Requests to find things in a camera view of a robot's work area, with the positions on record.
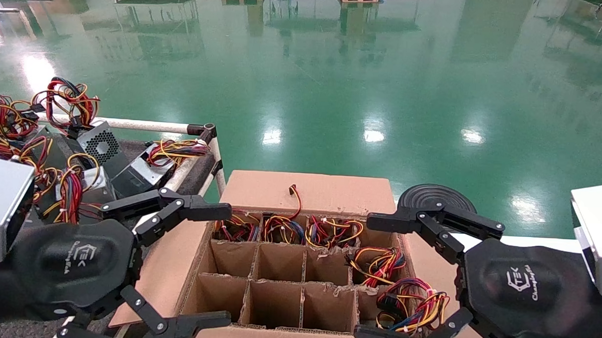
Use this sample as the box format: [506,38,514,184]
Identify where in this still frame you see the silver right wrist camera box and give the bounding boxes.
[567,181,602,296]

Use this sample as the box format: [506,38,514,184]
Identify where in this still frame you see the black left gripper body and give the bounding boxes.
[0,216,145,332]

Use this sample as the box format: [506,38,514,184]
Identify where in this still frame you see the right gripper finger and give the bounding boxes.
[354,303,527,338]
[365,198,506,267]

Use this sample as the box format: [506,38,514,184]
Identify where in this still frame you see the black round ribbed disc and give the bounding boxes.
[397,182,479,231]

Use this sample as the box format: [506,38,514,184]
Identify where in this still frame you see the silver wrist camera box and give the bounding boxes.
[0,157,36,264]
[567,181,602,296]

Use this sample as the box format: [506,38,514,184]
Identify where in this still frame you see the partitioned brown cardboard box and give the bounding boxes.
[107,165,506,338]

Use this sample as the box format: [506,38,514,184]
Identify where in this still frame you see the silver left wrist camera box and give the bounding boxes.
[0,157,36,264]

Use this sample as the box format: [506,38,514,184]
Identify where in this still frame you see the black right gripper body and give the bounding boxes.
[456,237,602,338]

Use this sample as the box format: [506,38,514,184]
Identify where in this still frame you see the white pipe rack frame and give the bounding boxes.
[0,111,229,338]

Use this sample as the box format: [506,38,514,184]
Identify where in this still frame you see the power supply with long connector lead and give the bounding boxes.
[261,183,308,245]

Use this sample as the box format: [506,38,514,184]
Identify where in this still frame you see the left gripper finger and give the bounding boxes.
[100,184,234,251]
[57,282,233,338]

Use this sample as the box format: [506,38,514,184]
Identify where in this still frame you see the power supply with honeycomb vent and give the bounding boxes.
[30,76,122,166]

